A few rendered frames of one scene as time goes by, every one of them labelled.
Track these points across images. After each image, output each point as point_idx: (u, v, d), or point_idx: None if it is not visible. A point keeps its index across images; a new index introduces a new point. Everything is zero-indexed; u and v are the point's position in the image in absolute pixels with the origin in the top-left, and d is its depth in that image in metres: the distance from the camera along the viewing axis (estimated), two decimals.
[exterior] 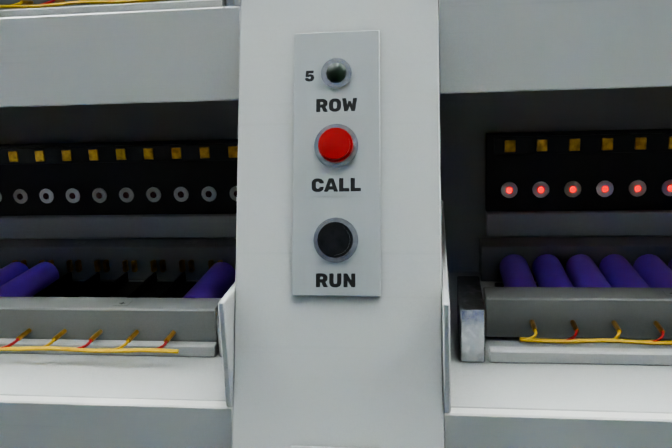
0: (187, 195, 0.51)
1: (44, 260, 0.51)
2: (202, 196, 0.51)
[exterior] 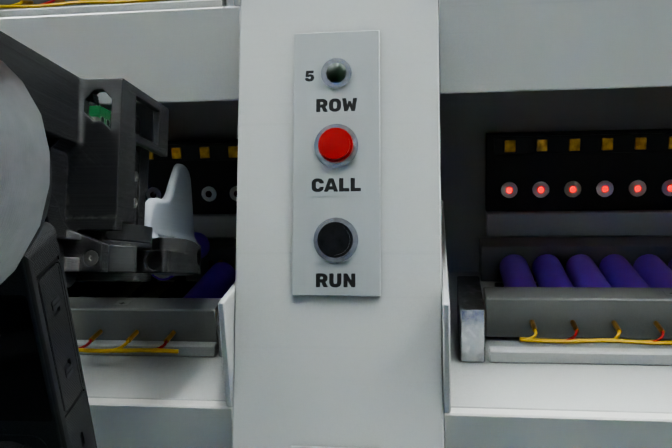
0: None
1: None
2: (202, 196, 0.51)
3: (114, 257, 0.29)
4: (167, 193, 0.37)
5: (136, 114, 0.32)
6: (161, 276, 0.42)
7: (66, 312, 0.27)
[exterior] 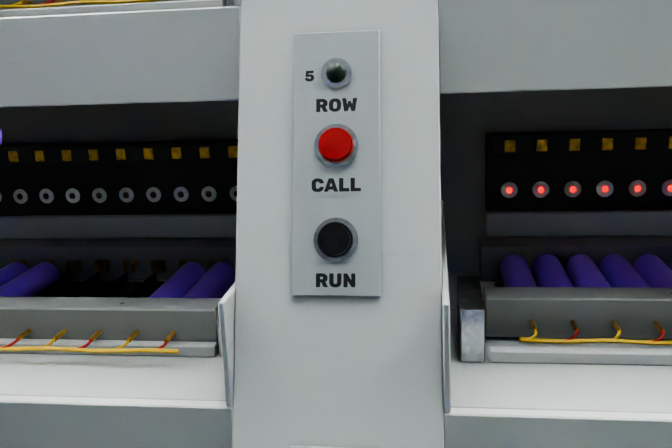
0: (187, 195, 0.51)
1: (44, 260, 0.51)
2: (202, 196, 0.51)
3: None
4: None
5: None
6: None
7: None
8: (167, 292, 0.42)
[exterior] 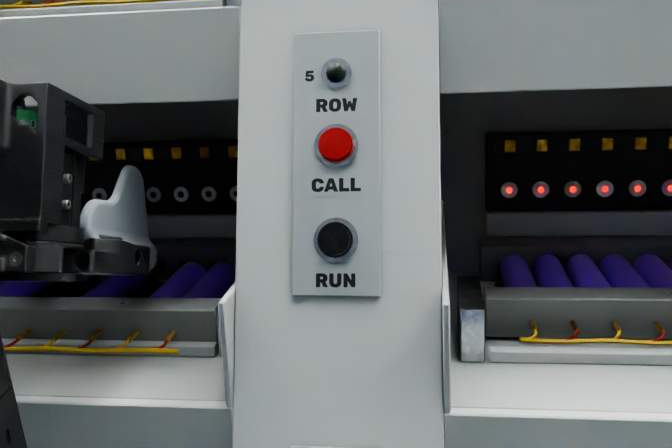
0: (187, 195, 0.51)
1: None
2: (202, 196, 0.51)
3: (39, 258, 0.29)
4: (114, 194, 0.37)
5: (70, 117, 0.33)
6: None
7: None
8: (167, 292, 0.42)
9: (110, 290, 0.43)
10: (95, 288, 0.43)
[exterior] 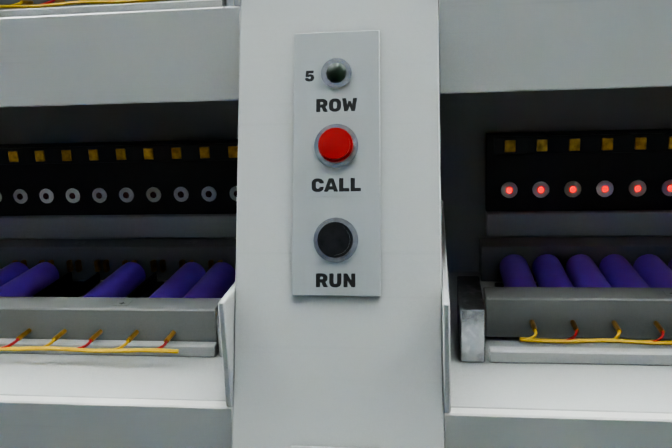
0: (187, 195, 0.51)
1: (44, 260, 0.51)
2: (202, 196, 0.51)
3: None
4: None
5: None
6: None
7: None
8: (167, 292, 0.42)
9: (109, 290, 0.43)
10: (94, 289, 0.43)
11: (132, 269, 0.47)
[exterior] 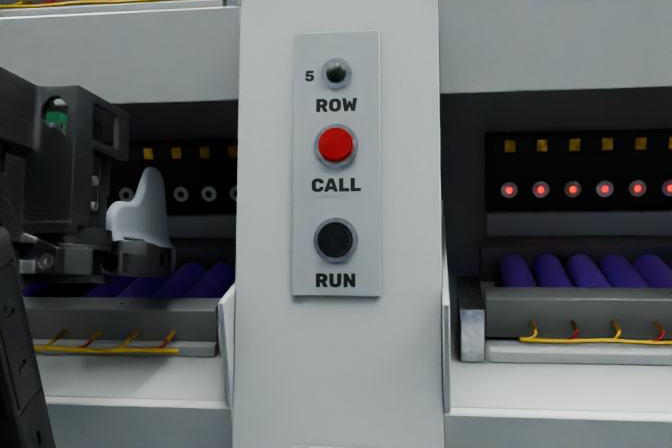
0: (187, 195, 0.51)
1: None
2: (202, 196, 0.51)
3: (70, 260, 0.29)
4: (136, 196, 0.37)
5: (96, 119, 0.33)
6: None
7: (21, 314, 0.28)
8: (167, 292, 0.42)
9: (109, 290, 0.43)
10: (94, 289, 0.43)
11: None
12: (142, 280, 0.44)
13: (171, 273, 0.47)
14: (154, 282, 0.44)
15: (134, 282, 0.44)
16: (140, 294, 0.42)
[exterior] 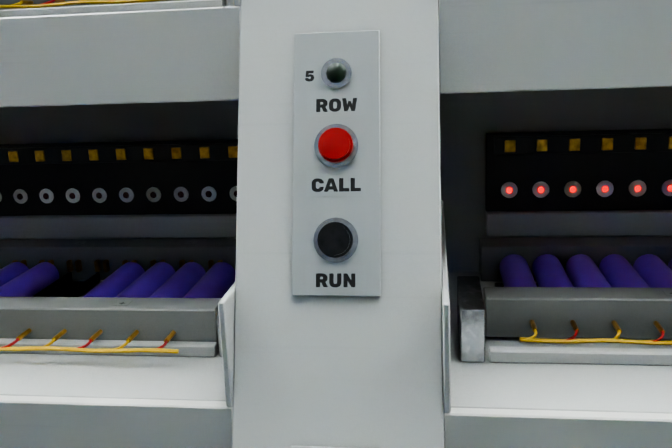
0: (187, 195, 0.51)
1: (44, 260, 0.51)
2: (202, 196, 0.51)
3: None
4: None
5: None
6: None
7: None
8: (167, 292, 0.42)
9: (109, 290, 0.43)
10: (94, 289, 0.43)
11: (132, 269, 0.47)
12: (140, 280, 0.44)
13: (170, 274, 0.47)
14: (152, 282, 0.44)
15: (132, 283, 0.44)
16: (138, 294, 0.42)
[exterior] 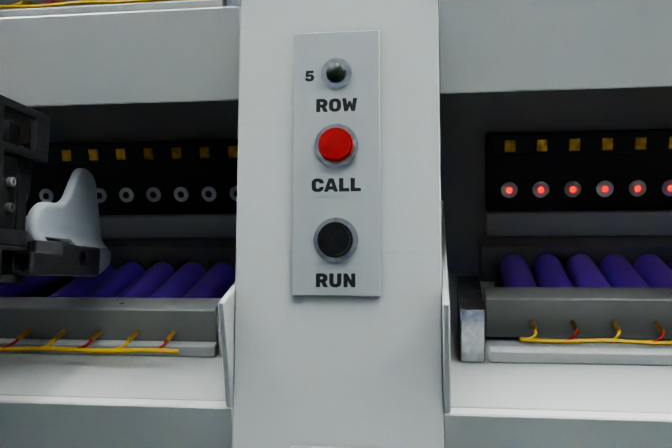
0: (187, 195, 0.51)
1: None
2: (202, 196, 0.51)
3: None
4: (63, 197, 0.38)
5: (14, 122, 0.34)
6: None
7: None
8: (167, 292, 0.42)
9: (109, 290, 0.43)
10: (94, 289, 0.43)
11: (132, 269, 0.47)
12: (140, 280, 0.44)
13: (170, 274, 0.47)
14: (152, 282, 0.44)
15: (132, 283, 0.44)
16: (138, 294, 0.42)
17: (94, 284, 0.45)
